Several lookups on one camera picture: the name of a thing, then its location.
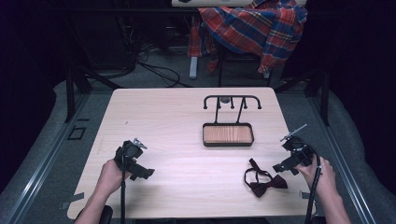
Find aluminium floor rail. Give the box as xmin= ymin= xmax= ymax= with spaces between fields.
xmin=2 ymin=92 xmax=90 ymax=224
xmin=306 ymin=92 xmax=379 ymax=224

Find red blue plaid cloth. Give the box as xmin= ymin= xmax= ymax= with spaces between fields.
xmin=187 ymin=0 xmax=309 ymax=75

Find black tape rectangle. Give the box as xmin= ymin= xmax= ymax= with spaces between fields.
xmin=66 ymin=125 xmax=88 ymax=142

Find black metal stand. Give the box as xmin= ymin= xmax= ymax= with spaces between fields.
xmin=274 ymin=66 xmax=332 ymax=127
xmin=63 ymin=63 xmax=123 ymax=124

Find black floor cables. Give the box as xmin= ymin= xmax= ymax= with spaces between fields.
xmin=136 ymin=43 xmax=191 ymax=89

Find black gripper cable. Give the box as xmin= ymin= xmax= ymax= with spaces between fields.
xmin=120 ymin=143 xmax=128 ymax=224
xmin=304 ymin=144 xmax=323 ymax=224

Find black rack with wooden tray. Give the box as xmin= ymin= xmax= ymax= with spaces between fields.
xmin=202 ymin=94 xmax=262 ymax=148

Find black chair armrest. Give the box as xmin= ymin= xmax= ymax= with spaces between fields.
xmin=98 ymin=204 xmax=114 ymax=224

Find white table top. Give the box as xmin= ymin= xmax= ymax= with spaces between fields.
xmin=170 ymin=0 xmax=308 ymax=8

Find black chair frame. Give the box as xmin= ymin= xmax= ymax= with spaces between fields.
xmin=217 ymin=46 xmax=273 ymax=89

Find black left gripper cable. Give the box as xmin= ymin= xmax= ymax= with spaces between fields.
xmin=120 ymin=143 xmax=128 ymax=224

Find person's left hand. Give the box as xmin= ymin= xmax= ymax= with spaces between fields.
xmin=100 ymin=158 xmax=133 ymax=191

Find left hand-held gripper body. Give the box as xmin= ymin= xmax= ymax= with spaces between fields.
xmin=113 ymin=137 xmax=149 ymax=175

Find person's right hand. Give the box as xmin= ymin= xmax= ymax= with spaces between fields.
xmin=294 ymin=154 xmax=336 ymax=196

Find dark bow tie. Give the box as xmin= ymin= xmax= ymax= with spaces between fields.
xmin=243 ymin=158 xmax=289 ymax=199

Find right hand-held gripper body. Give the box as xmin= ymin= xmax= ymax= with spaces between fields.
xmin=278 ymin=123 xmax=316 ymax=171

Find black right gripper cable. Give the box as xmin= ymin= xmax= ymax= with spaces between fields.
xmin=304 ymin=144 xmax=323 ymax=224

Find white table leg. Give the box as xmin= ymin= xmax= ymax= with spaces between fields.
xmin=189 ymin=55 xmax=199 ymax=80

